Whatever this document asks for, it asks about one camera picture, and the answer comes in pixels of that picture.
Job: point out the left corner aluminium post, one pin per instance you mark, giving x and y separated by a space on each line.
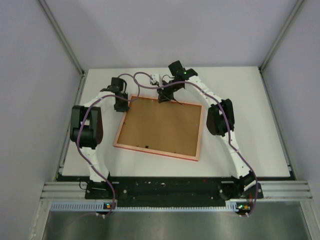
60 36

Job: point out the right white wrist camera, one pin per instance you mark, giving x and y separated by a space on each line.
156 80

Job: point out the red picture frame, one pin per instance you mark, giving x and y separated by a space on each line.
168 129

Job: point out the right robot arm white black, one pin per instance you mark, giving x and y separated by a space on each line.
220 120

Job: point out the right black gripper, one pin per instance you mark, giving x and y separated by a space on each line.
162 98

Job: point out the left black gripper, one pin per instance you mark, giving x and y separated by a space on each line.
122 109

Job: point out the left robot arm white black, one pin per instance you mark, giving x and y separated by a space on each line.
86 125

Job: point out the corner aluminium post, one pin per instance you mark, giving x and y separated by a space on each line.
60 36
289 21

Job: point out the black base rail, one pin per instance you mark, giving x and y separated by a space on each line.
167 192

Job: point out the right corner aluminium post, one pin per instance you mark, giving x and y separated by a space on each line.
289 21

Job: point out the grey slotted cable duct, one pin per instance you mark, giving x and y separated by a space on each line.
104 206

